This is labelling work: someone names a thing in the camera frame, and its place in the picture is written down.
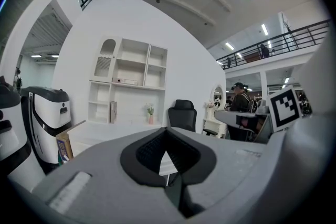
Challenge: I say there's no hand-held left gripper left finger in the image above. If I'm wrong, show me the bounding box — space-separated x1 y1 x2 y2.
31 127 184 221

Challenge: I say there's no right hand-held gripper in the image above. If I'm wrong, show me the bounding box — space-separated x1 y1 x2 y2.
214 85 302 145

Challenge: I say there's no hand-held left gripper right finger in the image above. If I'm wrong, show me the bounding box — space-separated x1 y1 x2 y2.
166 127 289 218

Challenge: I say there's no white vanity dresser with mirror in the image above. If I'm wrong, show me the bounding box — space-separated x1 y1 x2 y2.
202 83 229 140

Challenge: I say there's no brown cardboard box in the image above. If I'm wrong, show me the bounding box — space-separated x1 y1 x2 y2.
55 120 87 165

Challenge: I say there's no black office chair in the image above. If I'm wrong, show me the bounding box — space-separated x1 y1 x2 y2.
167 99 219 137

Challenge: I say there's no pink vase with white flowers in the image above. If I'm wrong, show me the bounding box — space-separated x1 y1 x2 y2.
145 103 156 125

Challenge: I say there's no white and black appliance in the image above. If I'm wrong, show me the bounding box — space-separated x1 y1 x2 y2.
0 75 47 192
20 86 73 166

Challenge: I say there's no white shelf cabinet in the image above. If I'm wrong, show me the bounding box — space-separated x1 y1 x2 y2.
88 35 169 126

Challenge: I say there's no white flat box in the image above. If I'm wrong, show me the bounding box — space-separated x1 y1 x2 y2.
112 77 139 86

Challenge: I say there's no grey picture frame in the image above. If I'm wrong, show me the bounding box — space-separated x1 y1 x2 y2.
110 101 118 124

